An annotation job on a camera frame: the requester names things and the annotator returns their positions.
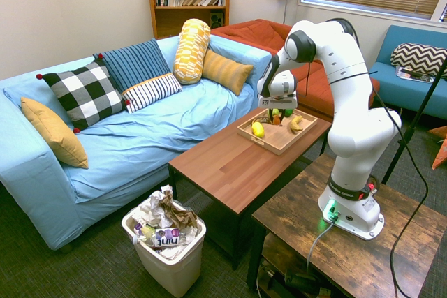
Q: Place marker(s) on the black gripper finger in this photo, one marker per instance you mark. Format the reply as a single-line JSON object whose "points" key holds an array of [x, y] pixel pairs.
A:
{"points": [[281, 113], [271, 115]]}

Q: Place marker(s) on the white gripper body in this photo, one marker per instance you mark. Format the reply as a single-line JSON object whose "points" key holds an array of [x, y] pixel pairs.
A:
{"points": [[277, 101]]}

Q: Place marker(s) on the orange tangerine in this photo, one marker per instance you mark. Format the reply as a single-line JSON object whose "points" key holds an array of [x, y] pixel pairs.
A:
{"points": [[277, 120]]}

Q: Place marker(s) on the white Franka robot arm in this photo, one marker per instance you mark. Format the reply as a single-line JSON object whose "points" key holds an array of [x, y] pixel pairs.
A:
{"points": [[349, 102]]}

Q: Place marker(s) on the wooden serving tray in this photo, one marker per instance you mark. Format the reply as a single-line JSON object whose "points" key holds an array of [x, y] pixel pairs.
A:
{"points": [[279, 137]]}

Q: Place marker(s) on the green lime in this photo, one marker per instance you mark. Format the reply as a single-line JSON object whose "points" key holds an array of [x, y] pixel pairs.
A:
{"points": [[288, 112]]}

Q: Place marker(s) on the yellow banana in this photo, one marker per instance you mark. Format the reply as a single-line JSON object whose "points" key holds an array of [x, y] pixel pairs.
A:
{"points": [[296, 124]]}

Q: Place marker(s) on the yellow lemon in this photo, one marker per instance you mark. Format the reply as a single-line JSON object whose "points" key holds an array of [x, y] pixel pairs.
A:
{"points": [[257, 129]]}

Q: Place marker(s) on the mustard striped lumbar pillow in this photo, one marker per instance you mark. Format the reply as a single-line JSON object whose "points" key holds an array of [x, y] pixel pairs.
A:
{"points": [[227, 69]]}

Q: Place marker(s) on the orange futon sofa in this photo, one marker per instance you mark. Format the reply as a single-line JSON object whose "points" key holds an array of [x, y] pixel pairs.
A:
{"points": [[258, 34]]}

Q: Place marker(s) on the dark wood coffee table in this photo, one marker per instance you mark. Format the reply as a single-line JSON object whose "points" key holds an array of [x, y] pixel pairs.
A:
{"points": [[227, 169]]}

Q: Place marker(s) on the yellow patterned bolster pillow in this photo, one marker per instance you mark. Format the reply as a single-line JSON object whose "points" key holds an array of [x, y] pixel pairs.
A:
{"points": [[191, 50]]}

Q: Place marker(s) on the black speaker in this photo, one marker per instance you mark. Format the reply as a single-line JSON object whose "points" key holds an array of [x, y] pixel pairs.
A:
{"points": [[216, 20]]}

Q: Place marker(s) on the white navy striped pillow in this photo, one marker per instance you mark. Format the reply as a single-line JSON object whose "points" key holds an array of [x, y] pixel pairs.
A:
{"points": [[152, 91]]}

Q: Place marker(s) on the teal sofa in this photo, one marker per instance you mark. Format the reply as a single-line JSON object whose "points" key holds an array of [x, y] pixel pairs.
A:
{"points": [[401, 92]]}

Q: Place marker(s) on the light blue sofa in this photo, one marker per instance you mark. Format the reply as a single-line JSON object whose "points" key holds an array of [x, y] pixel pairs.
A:
{"points": [[139, 137]]}

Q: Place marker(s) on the magazine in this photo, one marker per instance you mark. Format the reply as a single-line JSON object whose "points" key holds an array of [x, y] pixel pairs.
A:
{"points": [[410, 74]]}

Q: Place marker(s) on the crumpled brown paper bag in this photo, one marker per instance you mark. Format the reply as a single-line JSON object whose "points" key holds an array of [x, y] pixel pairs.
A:
{"points": [[178, 212]]}

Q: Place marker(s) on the blue striped cushion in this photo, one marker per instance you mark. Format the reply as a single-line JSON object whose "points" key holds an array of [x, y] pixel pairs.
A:
{"points": [[134, 62]]}

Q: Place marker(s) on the black white chevron pillow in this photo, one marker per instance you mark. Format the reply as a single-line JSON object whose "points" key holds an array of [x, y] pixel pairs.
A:
{"points": [[419, 57]]}

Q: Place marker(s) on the crumpled white paper trash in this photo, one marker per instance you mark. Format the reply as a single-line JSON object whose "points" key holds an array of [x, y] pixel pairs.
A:
{"points": [[152, 207]]}

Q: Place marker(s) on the hint water bottle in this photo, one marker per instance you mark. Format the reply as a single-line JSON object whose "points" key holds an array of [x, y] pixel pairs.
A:
{"points": [[166, 237]]}

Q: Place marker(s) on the rustic wooden side table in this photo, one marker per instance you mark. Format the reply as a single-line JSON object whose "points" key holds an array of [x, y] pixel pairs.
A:
{"points": [[349, 259]]}

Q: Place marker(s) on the black device under table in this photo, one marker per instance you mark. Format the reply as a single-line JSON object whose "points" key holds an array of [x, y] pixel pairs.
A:
{"points": [[300, 281]]}

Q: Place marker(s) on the white plastic trash bin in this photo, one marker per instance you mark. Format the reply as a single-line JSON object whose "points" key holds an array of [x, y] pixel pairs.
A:
{"points": [[174, 270]]}

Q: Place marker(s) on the black white checkered cushion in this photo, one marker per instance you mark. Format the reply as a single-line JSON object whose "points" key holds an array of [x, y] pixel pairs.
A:
{"points": [[84, 94]]}

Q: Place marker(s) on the plain mustard cushion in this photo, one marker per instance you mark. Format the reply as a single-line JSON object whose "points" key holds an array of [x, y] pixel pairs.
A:
{"points": [[56, 134]]}

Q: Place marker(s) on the black camera stand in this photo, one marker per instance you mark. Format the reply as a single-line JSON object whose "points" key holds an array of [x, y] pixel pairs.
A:
{"points": [[424, 102]]}

